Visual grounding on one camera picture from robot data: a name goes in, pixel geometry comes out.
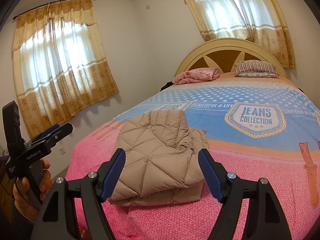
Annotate left half back window curtain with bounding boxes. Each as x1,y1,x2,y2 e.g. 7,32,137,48
184,0,253,41

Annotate striped pillow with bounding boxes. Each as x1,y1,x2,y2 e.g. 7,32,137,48
233,60,279,78

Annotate pink and blue bedspread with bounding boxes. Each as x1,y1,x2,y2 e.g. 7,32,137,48
66,73,319,239

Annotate black item beside bed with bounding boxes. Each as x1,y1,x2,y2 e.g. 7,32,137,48
160,81,174,91

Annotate folded pink floral blanket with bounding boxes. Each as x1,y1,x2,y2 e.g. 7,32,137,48
172,68,220,85

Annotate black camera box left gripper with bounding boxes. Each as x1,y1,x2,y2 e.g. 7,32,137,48
2,100,24,158

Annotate side window yellow curtain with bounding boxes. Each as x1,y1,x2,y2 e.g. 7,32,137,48
12,0,119,137

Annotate right half back window curtain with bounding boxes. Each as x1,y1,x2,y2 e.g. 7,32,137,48
238,0,296,69

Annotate side window curtain rod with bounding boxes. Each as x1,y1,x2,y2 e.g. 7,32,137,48
12,0,98,21

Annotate beige quilted puffer jacket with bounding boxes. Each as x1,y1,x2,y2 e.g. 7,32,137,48
108,109,209,206

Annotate half window curtain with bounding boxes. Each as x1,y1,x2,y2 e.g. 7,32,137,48
238,0,296,69
184,0,253,41

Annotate person's left hand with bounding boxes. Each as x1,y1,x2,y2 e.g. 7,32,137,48
13,159,52,221

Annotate white wall socket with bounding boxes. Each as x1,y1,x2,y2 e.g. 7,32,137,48
59,147,66,155

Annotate cream wooden headboard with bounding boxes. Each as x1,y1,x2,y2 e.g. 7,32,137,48
176,38,287,77

